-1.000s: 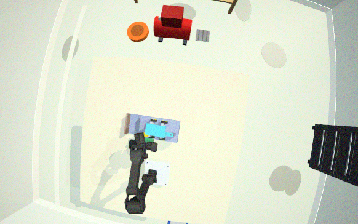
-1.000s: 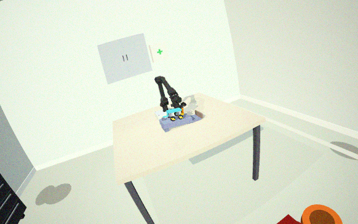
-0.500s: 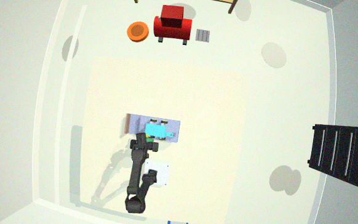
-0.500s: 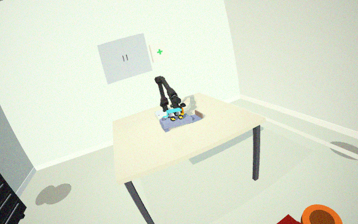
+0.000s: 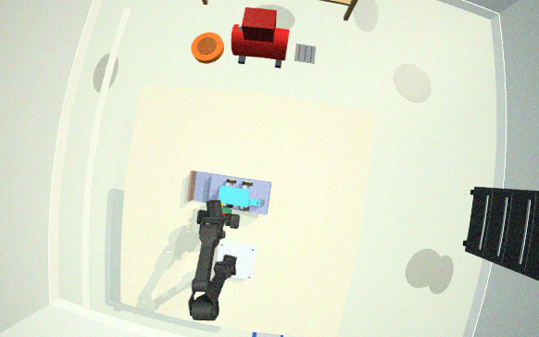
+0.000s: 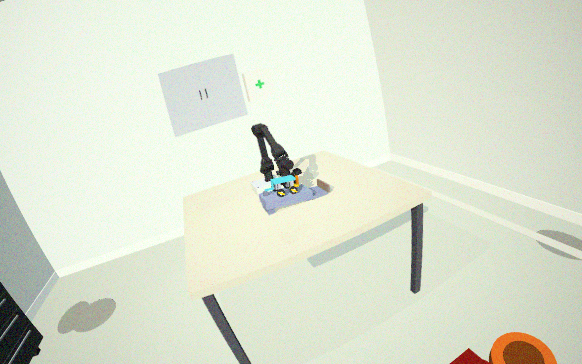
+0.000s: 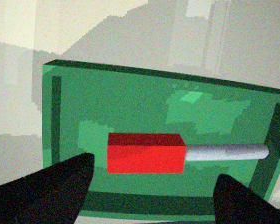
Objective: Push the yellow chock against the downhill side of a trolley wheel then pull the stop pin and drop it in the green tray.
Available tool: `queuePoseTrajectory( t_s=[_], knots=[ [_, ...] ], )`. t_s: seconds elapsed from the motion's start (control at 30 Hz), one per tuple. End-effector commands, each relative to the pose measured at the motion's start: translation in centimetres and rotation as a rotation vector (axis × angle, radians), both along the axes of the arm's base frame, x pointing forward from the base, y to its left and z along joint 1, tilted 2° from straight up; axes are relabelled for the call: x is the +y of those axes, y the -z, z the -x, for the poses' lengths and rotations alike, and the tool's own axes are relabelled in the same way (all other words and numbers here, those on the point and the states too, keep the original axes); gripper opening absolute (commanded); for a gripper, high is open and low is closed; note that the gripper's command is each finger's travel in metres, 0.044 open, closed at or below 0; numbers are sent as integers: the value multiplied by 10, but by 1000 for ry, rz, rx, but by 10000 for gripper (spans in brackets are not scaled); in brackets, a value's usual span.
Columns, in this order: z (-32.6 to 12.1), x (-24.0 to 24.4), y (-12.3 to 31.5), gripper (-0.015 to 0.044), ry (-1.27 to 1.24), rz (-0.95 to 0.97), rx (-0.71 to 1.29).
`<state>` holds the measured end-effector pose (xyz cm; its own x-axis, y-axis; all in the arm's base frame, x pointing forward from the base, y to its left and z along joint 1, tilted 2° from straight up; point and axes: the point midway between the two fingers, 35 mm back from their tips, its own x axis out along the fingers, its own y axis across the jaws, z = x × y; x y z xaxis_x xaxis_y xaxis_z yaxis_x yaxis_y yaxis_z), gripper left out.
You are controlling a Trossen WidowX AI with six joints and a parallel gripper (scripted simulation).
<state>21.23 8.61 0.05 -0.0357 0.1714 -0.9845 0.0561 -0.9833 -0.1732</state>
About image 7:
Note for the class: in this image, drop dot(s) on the red-headed stop pin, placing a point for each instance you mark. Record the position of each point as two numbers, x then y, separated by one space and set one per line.
133 152

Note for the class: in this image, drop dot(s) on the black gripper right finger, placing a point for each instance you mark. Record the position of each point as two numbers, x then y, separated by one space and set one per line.
236 204

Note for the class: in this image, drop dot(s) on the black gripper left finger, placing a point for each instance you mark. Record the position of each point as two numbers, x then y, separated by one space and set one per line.
51 196

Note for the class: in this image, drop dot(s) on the green tray rim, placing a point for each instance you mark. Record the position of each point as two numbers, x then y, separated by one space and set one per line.
150 207

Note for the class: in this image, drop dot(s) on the green tray floor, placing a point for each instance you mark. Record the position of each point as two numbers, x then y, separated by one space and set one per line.
89 109

